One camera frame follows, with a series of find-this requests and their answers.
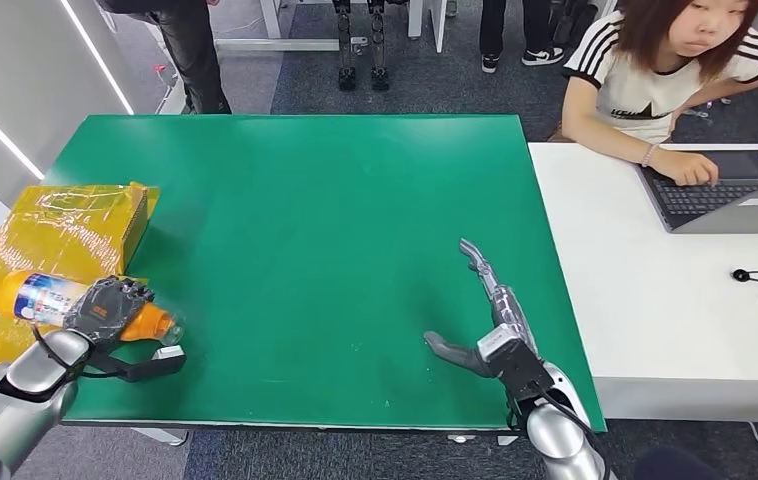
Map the white table frame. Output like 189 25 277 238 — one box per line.
213 0 447 54

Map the green table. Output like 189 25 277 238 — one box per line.
42 113 608 432

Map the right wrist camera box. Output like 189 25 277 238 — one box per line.
476 324 557 404

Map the standing humanoid robot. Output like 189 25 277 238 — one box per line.
329 0 392 93

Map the white table foot bracket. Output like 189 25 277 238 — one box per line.
446 433 519 447

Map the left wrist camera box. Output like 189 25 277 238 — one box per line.
89 344 188 384

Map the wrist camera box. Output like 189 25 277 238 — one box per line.
476 324 557 404
89 344 188 384

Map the standing person with sneakers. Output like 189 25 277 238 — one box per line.
478 0 566 74

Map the yellow taped cardboard box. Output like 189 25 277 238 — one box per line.
0 182 160 402

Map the grey laptop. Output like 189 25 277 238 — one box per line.
637 148 758 234

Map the white desk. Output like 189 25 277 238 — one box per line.
528 142 758 424

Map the seated person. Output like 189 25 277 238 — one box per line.
559 0 758 188

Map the person's right hand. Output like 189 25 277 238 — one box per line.
658 149 720 188

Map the orange plastic bottle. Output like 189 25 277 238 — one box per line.
0 270 186 347

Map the standing person in black trousers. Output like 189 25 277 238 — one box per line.
97 0 233 116

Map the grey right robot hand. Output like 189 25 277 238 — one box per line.
422 238 541 380

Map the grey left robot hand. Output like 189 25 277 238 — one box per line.
62 276 156 351

